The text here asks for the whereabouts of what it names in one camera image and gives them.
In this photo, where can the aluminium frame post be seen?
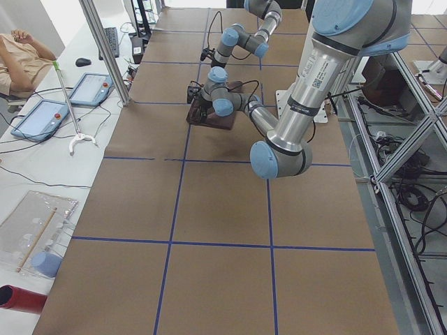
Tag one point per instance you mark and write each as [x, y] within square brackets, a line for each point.
[97, 31]

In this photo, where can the far blue teach pendant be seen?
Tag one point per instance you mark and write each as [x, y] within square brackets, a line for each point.
[91, 90]

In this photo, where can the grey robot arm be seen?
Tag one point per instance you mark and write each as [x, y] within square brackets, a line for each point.
[236, 35]
[341, 30]

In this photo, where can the red cylinder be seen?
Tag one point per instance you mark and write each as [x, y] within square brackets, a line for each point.
[19, 299]

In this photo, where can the aluminium frame rail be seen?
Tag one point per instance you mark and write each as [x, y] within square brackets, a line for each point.
[402, 123]

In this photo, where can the blue teach pendant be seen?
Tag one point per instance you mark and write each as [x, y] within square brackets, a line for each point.
[91, 90]
[42, 121]

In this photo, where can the plastic wrapped board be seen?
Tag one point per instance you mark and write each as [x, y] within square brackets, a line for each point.
[39, 223]

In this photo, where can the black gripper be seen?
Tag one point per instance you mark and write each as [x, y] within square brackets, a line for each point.
[202, 105]
[212, 63]

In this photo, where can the seated person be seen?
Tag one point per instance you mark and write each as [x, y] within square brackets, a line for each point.
[25, 61]

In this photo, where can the blue plastic cup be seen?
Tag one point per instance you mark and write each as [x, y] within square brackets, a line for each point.
[47, 264]

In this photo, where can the near blue teach pendant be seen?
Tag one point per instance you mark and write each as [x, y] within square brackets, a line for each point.
[42, 121]

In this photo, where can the dark brown t-shirt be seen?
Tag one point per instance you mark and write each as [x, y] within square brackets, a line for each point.
[218, 120]

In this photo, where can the black computer mouse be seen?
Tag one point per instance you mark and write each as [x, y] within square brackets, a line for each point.
[81, 62]

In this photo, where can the black keyboard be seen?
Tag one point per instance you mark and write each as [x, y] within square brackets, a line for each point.
[112, 36]

